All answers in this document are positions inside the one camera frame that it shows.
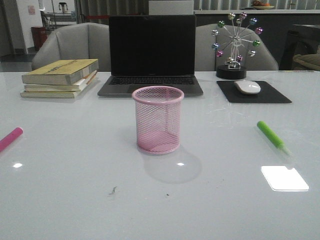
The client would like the pink mesh pen holder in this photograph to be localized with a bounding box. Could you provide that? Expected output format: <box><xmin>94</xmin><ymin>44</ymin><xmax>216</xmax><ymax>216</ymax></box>
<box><xmin>131</xmin><ymin>85</ymin><xmax>184</xmax><ymax>155</ymax></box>

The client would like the fruit bowl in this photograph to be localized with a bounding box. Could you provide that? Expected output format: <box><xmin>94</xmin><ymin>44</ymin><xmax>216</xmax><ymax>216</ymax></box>
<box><xmin>251</xmin><ymin>0</ymin><xmax>274</xmax><ymax>10</ymax></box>

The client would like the white computer mouse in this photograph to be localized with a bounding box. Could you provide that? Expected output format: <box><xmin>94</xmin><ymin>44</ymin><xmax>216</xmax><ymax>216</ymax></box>
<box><xmin>234</xmin><ymin>80</ymin><xmax>261</xmax><ymax>95</ymax></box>

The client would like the grey armchair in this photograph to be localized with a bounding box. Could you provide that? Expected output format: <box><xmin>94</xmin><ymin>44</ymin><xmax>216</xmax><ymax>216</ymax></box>
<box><xmin>195</xmin><ymin>23</ymin><xmax>279</xmax><ymax>72</ymax></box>
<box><xmin>31</xmin><ymin>22</ymin><xmax>111</xmax><ymax>72</ymax></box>

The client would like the pink highlighter pen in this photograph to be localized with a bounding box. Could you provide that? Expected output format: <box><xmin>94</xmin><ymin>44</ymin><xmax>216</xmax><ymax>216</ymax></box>
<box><xmin>0</xmin><ymin>127</ymin><xmax>24</xmax><ymax>152</ymax></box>

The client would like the ferris wheel desk toy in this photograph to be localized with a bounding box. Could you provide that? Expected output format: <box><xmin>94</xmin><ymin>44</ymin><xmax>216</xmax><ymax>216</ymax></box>
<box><xmin>211</xmin><ymin>12</ymin><xmax>262</xmax><ymax>80</ymax></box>

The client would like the middle cream book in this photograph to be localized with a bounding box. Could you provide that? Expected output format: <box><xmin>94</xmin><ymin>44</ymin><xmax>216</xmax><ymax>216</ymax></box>
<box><xmin>24</xmin><ymin>70</ymin><xmax>97</xmax><ymax>92</ymax></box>

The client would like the white box behind laptop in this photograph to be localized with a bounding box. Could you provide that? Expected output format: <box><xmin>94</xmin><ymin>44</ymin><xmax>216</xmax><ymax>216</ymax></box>
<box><xmin>148</xmin><ymin>0</ymin><xmax>194</xmax><ymax>15</ymax></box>

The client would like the black mouse pad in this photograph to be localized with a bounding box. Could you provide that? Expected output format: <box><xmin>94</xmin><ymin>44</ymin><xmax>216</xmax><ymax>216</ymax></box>
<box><xmin>216</xmin><ymin>80</ymin><xmax>292</xmax><ymax>104</ymax></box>

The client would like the dark grey laptop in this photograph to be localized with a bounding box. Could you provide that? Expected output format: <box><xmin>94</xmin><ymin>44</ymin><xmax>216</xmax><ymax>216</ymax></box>
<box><xmin>97</xmin><ymin>15</ymin><xmax>203</xmax><ymax>97</ymax></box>

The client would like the yellow top book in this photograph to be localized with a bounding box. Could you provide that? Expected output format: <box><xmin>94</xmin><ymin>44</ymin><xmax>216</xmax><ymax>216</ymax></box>
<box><xmin>21</xmin><ymin>59</ymin><xmax>99</xmax><ymax>85</ymax></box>

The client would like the grey armchair right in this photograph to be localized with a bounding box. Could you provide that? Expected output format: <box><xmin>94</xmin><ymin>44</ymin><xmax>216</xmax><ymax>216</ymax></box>
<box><xmin>195</xmin><ymin>23</ymin><xmax>279</xmax><ymax>72</ymax></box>

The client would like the bottom yellow book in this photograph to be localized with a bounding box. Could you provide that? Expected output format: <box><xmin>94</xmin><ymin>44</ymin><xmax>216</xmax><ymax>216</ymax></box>
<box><xmin>20</xmin><ymin>81</ymin><xmax>92</xmax><ymax>99</ymax></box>

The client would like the green highlighter pen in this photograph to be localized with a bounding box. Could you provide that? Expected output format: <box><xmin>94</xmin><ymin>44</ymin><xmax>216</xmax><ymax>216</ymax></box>
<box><xmin>256</xmin><ymin>120</ymin><xmax>292</xmax><ymax>156</ymax></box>

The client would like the red trash bin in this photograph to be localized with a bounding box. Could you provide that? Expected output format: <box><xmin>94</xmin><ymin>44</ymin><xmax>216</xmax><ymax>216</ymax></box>
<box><xmin>31</xmin><ymin>26</ymin><xmax>47</xmax><ymax>51</ymax></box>

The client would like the yellow book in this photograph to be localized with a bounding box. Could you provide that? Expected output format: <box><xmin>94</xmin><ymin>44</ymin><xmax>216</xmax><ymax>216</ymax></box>
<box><xmin>21</xmin><ymin>59</ymin><xmax>99</xmax><ymax>85</ymax></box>
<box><xmin>20</xmin><ymin>81</ymin><xmax>92</xmax><ymax>99</ymax></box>

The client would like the grey armchair left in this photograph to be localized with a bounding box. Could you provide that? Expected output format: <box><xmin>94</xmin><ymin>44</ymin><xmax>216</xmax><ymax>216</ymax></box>
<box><xmin>31</xmin><ymin>22</ymin><xmax>111</xmax><ymax>72</ymax></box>

